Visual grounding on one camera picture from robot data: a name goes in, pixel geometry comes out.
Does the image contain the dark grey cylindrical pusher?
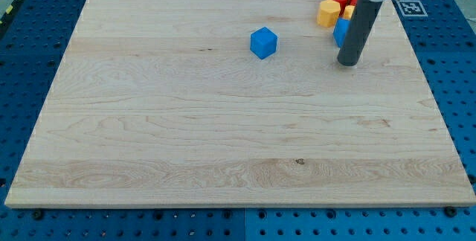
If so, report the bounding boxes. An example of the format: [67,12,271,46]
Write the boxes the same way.
[337,0,382,66]

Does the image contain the blue cube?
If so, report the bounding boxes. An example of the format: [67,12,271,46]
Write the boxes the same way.
[250,27,278,60]

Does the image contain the yellow hexagon block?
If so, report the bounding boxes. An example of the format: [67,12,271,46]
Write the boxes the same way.
[316,0,341,28]

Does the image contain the small yellow block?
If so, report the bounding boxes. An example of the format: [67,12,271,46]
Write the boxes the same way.
[341,5,355,20]

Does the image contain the blue block behind pusher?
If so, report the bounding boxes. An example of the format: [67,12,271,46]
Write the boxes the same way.
[332,18,350,48]

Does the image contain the white fiducial marker tag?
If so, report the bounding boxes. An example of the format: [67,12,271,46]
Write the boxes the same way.
[397,0,428,17]

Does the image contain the black bolt right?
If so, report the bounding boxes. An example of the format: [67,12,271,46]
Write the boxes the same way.
[443,206,457,218]

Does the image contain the black bolt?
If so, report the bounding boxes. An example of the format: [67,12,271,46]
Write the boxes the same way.
[31,209,44,221]
[443,206,457,218]

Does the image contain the light wooden board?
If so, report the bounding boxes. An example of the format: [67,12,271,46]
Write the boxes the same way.
[5,0,475,208]

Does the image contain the black bolt left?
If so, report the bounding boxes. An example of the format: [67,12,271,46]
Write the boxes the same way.
[31,209,44,221]

